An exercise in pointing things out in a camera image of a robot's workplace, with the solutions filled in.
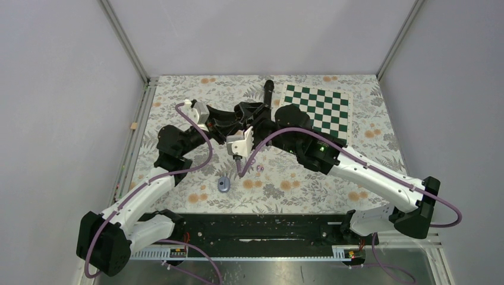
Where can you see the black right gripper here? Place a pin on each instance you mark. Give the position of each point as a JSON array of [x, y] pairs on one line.
[[253, 113]]

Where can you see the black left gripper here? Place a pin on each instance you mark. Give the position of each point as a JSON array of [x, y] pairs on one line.
[[219, 118]]

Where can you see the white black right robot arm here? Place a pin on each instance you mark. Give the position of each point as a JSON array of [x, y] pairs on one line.
[[411, 201]]

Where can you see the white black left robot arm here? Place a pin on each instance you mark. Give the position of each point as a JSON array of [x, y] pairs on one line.
[[107, 240]]

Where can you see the lavender earbuds case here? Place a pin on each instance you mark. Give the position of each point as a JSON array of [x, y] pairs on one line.
[[224, 184]]

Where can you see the floral tablecloth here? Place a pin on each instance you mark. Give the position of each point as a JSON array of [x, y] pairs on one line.
[[284, 186]]

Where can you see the green white chessboard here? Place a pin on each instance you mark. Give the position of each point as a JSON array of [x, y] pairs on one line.
[[330, 110]]

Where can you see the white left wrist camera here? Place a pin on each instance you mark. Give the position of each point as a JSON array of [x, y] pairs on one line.
[[198, 112]]

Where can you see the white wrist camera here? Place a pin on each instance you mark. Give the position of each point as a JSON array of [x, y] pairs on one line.
[[198, 112], [241, 143]]

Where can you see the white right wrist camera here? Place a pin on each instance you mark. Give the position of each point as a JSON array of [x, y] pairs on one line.
[[241, 143]]

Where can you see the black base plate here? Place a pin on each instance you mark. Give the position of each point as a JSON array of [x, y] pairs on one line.
[[210, 230]]

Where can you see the white slotted cable duct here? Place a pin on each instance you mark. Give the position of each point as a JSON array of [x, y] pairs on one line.
[[246, 252]]

